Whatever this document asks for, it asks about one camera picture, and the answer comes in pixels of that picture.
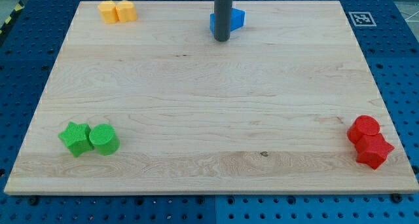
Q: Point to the yellow heart block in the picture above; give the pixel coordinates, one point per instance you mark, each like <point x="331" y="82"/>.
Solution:
<point x="126" y="11"/>

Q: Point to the yellow hexagon block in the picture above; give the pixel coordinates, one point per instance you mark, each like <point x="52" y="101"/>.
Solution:
<point x="108" y="12"/>

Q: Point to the wooden board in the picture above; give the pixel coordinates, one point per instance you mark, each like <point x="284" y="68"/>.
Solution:
<point x="265" y="112"/>

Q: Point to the blue triangle block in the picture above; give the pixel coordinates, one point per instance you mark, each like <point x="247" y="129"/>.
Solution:
<point x="237" y="19"/>

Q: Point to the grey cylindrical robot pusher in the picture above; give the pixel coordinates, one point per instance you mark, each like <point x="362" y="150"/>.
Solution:
<point x="222" y="19"/>

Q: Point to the green cylinder block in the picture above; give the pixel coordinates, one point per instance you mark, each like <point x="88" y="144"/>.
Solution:
<point x="104" y="139"/>

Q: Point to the green star block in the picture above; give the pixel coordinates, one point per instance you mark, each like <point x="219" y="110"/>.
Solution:
<point x="76" y="138"/>

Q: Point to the red cylinder block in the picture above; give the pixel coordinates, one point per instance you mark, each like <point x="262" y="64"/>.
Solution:
<point x="364" y="125"/>

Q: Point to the red star block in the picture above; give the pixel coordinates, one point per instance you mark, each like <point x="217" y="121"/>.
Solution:
<point x="373" y="150"/>

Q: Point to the white fiducial marker tag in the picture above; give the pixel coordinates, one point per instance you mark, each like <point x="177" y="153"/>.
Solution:
<point x="362" y="19"/>

